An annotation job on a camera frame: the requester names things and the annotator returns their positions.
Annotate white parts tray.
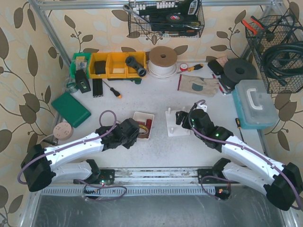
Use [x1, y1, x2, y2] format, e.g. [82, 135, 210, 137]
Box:
[133, 112, 154, 140]

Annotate brown tape roll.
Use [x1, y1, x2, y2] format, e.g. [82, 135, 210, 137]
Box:
[138, 124, 149, 139]

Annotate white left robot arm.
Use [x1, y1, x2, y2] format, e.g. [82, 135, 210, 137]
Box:
[21, 118, 139, 192]

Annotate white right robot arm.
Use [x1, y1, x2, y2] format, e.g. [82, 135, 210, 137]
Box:
[176, 107, 303, 211]

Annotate beige work glove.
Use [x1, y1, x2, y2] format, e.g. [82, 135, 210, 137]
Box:
[178, 74, 220, 97]

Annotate small black screwdriver right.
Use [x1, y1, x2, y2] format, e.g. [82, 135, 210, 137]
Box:
[235, 118, 245, 143]

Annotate red white tape roll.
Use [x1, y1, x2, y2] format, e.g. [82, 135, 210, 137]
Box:
[179, 63, 188, 71]

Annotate yellow black small screwdriver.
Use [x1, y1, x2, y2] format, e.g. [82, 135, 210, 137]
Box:
[187, 64, 204, 72]

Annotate black aluminium extrusion profile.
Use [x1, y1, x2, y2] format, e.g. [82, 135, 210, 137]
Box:
[92, 79, 103, 98]

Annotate black sanding block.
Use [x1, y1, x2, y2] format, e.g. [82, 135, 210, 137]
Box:
[207, 60, 224, 76]

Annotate round beige power socket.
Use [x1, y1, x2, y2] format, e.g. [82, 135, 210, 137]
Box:
[53, 122, 73, 140]

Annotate clear teal toolbox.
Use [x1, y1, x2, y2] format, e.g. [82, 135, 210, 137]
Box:
[232, 79, 279, 130]

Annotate black green battery box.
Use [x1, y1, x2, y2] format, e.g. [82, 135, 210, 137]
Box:
[75, 70, 91, 93]

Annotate black rubber disc spool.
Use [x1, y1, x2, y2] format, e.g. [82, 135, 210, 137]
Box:
[221, 58, 258, 88]

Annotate yellow storage bin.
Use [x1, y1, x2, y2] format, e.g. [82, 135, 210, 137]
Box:
[88, 52, 147, 79]

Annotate black box in bin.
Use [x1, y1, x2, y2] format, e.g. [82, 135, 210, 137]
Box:
[94, 61, 106, 74]

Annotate black pipe fitting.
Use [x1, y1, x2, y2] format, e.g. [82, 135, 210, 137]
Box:
[125, 56, 147, 77]

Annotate clear glass jar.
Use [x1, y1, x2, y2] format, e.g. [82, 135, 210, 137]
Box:
[65, 78, 78, 94]

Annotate green storage bin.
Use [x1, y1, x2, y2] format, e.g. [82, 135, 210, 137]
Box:
[70, 53, 91, 79]

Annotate black electrical tape roll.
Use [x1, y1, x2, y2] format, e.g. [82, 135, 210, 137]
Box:
[166, 13, 184, 24]

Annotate white peg base plate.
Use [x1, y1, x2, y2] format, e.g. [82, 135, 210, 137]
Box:
[165, 106, 191, 138]

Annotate black yellow handled screwdriver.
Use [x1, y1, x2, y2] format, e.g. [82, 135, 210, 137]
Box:
[103, 80, 122, 99]

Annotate red handled tool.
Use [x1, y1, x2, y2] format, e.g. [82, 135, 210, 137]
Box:
[211, 73, 232, 96]

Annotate white cable spool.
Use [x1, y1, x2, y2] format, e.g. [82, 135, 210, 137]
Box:
[148, 46, 177, 80]

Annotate black wire basket centre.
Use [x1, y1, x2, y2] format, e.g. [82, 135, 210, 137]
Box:
[123, 0, 205, 39]

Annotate black wire basket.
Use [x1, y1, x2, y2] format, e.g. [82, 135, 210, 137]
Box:
[245, 14, 303, 94]
[123, 0, 205, 39]

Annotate orange handled pliers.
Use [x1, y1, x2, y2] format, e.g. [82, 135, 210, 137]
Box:
[241, 16, 265, 35]

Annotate black coiled hose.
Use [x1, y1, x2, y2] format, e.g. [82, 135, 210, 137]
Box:
[261, 41, 303, 80]

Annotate black wire basket right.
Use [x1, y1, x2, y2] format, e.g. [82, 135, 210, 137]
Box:
[245, 14, 303, 94]

